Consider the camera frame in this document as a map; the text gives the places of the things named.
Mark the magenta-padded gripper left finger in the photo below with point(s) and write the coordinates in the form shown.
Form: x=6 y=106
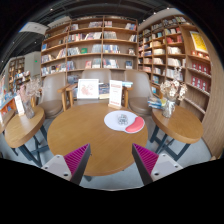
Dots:
x=75 y=160

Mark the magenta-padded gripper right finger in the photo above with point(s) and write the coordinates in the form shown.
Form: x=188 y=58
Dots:
x=148 y=160

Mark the transparent computer mouse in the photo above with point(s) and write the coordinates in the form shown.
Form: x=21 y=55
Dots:
x=122 y=119

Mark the white mouse pad red rest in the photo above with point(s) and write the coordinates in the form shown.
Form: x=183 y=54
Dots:
x=110 y=121

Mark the round wooden side table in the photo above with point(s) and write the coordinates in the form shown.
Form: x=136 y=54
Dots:
x=178 y=125
x=23 y=128

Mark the glass vase with beige flowers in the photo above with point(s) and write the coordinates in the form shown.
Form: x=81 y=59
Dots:
x=168 y=108

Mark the blue and yellow book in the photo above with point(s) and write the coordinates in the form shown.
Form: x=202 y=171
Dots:
x=155 y=103

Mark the beige chair with wooden arms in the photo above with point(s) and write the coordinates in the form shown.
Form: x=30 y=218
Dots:
x=140 y=103
x=50 y=106
x=96 y=73

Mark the white framed red print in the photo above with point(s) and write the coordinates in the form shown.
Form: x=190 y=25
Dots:
x=88 y=89

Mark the white sign on wooden stand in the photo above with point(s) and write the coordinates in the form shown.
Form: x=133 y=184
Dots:
x=115 y=93

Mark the dark book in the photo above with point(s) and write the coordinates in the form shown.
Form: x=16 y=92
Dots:
x=104 y=90

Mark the small white card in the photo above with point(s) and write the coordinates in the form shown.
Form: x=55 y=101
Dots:
x=19 y=105

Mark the stack of pale books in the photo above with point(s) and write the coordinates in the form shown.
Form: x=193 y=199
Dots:
x=127 y=84

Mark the colourful display shelf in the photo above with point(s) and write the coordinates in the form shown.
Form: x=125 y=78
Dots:
x=6 y=96

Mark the distant wooden bookshelf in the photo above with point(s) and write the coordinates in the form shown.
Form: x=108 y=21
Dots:
x=16 y=73

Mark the wide wooden bookshelf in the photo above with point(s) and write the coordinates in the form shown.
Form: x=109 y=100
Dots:
x=90 y=46

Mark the curved wooden bookshelf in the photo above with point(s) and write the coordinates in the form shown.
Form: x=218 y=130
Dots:
x=166 y=46

